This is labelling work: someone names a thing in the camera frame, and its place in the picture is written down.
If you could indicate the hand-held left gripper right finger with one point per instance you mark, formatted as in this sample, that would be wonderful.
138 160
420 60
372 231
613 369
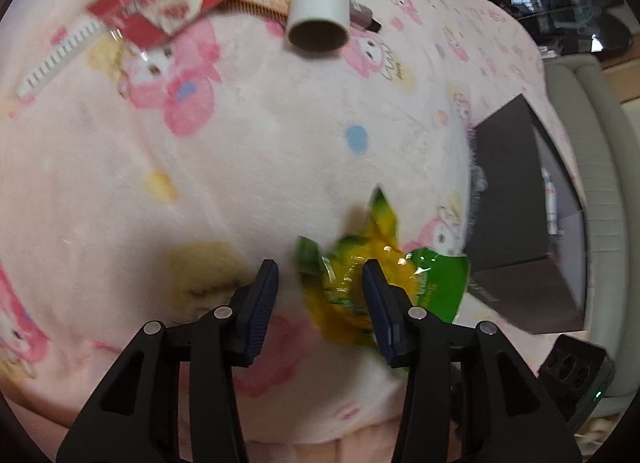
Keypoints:
377 308

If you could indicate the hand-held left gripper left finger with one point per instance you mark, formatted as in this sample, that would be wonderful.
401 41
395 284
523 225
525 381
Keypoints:
260 303

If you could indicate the yellow green snack packet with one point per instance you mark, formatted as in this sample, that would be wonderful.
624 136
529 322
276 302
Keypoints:
345 263

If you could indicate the dark grey cardboard box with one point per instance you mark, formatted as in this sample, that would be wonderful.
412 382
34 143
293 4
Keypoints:
505 193

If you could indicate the pink cartoon printed blanket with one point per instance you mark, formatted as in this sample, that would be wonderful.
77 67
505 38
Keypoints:
250 143

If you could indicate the grey sofa edge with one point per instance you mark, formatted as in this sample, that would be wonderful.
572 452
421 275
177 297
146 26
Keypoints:
605 183

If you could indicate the white toothed comb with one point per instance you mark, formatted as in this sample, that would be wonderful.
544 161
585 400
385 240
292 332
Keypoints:
60 55

